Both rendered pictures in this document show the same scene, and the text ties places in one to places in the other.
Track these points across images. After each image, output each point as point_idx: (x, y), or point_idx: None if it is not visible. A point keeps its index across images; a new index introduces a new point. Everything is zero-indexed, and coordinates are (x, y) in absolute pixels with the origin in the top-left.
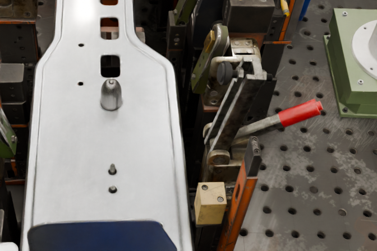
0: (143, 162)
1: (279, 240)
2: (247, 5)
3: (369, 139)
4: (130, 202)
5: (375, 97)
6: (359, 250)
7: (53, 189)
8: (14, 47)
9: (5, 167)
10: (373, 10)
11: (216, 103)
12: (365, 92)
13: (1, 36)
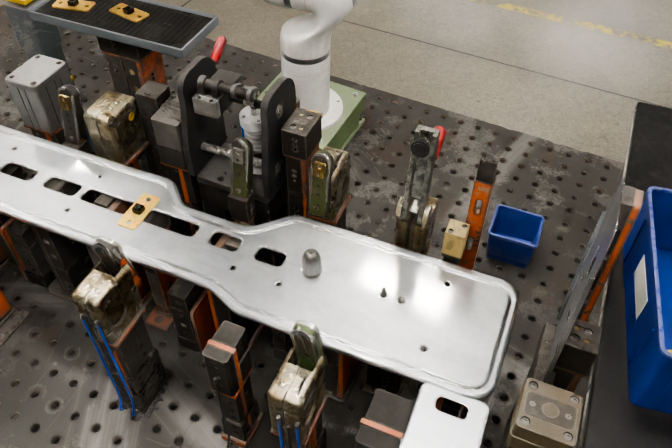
0: (384, 271)
1: None
2: (311, 127)
3: (354, 169)
4: (418, 293)
5: (333, 141)
6: (439, 222)
7: (382, 340)
8: (136, 351)
9: (244, 427)
10: (258, 97)
11: (338, 211)
12: (329, 142)
13: (126, 351)
